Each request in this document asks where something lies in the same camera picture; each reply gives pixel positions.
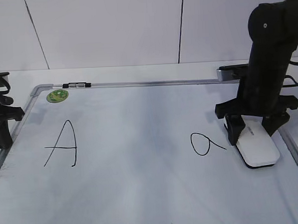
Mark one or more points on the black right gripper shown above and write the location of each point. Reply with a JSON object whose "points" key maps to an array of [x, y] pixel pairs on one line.
{"points": [[266, 102]]}

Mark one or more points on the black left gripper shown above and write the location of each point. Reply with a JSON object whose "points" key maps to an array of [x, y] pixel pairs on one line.
{"points": [[8, 113]]}

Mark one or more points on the white whiteboard eraser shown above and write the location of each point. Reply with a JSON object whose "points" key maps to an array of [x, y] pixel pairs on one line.
{"points": [[255, 146]]}

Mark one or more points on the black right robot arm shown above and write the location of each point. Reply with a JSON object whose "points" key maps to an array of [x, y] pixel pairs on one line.
{"points": [[273, 29]]}

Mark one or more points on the round green magnet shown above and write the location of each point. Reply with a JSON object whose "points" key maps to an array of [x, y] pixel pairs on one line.
{"points": [[57, 96]]}

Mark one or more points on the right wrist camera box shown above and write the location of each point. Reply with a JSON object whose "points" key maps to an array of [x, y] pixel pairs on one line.
{"points": [[231, 72]]}

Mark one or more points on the white magnetic whiteboard grey frame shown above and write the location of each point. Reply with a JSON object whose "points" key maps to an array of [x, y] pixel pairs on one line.
{"points": [[139, 154]]}

